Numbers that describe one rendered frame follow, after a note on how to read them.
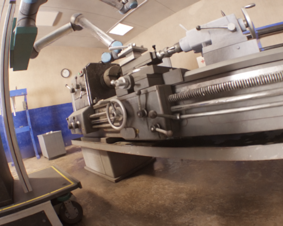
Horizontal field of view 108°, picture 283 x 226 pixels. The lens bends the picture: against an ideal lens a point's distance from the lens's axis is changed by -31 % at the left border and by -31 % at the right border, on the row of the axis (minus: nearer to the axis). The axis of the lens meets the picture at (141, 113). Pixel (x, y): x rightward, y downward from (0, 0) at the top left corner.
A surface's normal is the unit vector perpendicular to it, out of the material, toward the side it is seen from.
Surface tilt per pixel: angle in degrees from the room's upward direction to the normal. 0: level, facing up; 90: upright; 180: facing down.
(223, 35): 69
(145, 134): 90
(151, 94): 90
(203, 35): 94
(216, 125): 90
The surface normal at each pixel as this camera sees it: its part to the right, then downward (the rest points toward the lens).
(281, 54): -0.69, 0.17
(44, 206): 0.72, -0.13
